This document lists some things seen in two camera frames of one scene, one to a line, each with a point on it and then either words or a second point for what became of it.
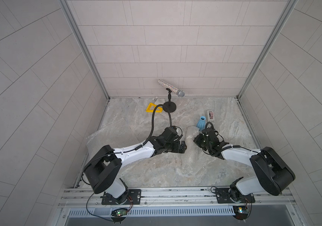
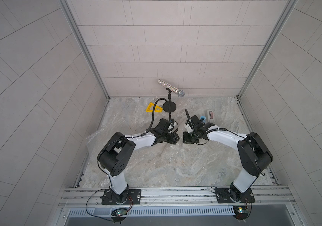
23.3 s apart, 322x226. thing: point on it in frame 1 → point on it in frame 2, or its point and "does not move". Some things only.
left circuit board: x=119 y=212 does not move
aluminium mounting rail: x=84 y=197 does not move
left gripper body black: x=173 y=147 → x=168 y=138
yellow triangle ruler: x=151 y=107 does not move
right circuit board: x=241 y=212 does not move
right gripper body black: x=201 y=141 → x=191 y=137
